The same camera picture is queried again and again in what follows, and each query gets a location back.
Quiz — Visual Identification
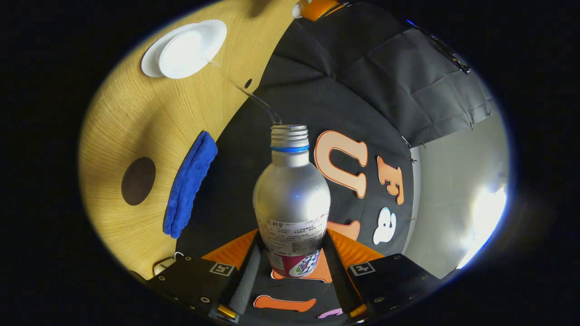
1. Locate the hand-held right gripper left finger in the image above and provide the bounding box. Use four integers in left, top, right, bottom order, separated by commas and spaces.
145, 229, 262, 324

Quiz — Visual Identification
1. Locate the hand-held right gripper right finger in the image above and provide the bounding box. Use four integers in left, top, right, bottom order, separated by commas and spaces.
322, 229, 442, 324

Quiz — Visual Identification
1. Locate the silver water bottle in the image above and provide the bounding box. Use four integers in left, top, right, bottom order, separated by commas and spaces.
252, 125, 332, 278

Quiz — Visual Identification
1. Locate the clear water stream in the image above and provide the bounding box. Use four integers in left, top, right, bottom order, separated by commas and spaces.
208, 60, 283, 126

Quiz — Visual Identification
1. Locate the white teacup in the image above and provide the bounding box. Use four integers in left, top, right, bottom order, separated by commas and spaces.
158, 19, 227, 80

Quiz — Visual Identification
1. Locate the dark brown round coaster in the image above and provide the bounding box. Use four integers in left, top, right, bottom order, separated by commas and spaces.
121, 157, 157, 206

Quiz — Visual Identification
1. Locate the white toaster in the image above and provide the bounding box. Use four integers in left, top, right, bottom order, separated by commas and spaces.
153, 257, 178, 277

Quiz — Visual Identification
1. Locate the blue towel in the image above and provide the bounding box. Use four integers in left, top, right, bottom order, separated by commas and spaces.
163, 131, 219, 239

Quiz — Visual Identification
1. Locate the white saucer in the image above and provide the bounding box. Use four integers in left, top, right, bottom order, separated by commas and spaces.
141, 25, 193, 78

